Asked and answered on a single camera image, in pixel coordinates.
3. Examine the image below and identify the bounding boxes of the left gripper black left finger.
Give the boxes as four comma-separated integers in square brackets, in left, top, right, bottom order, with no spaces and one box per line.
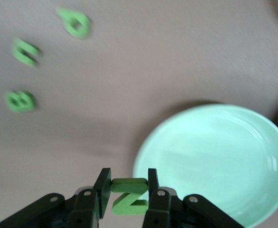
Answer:
[0,167,113,228]

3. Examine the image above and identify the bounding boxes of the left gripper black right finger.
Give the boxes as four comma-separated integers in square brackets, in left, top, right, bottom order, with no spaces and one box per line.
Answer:
[142,168,245,228]

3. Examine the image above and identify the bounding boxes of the green foam letter N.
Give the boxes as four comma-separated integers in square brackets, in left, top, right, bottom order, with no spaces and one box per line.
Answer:
[110,178,150,216]

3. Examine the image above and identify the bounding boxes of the green foam letter B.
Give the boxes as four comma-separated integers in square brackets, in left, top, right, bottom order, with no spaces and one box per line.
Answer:
[4,90,37,113]

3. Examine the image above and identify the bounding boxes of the green foam letter U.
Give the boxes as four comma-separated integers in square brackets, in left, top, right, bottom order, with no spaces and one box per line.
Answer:
[11,37,42,67]

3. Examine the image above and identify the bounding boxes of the green foam letter P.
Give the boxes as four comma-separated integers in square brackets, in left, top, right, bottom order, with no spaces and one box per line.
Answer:
[56,7,92,40]

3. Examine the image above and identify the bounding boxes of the green plate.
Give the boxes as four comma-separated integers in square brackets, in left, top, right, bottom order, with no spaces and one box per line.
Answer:
[132,104,278,228]

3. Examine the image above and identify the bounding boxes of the brown table cover mat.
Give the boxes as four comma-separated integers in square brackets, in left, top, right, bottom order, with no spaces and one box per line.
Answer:
[0,0,278,228]

